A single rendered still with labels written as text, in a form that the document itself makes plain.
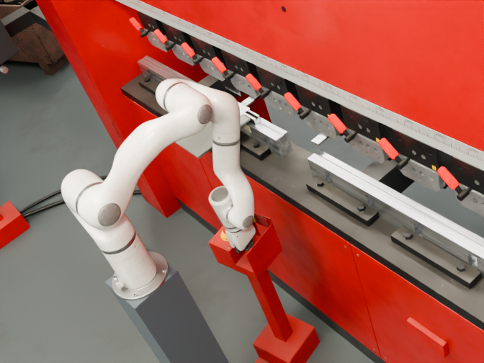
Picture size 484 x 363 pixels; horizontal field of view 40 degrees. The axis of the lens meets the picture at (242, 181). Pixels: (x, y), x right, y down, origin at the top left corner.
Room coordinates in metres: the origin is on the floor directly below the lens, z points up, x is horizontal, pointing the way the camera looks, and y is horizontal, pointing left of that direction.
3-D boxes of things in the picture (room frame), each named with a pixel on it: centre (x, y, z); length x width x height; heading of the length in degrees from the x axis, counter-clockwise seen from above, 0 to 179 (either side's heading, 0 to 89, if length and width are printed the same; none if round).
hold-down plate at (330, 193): (1.62, -0.29, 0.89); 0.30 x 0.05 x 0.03; 24
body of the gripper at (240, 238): (1.69, 0.07, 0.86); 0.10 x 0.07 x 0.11; 127
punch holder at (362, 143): (1.49, -0.41, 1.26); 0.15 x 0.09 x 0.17; 24
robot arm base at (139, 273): (1.53, 0.42, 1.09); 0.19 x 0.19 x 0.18
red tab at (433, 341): (1.20, -0.37, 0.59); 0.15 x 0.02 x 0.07; 24
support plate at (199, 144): (2.14, 0.04, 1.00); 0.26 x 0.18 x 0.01; 114
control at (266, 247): (1.75, 0.08, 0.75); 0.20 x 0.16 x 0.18; 37
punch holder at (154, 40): (2.58, 0.08, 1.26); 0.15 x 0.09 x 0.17; 24
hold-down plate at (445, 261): (1.26, -0.46, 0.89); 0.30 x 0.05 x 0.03; 24
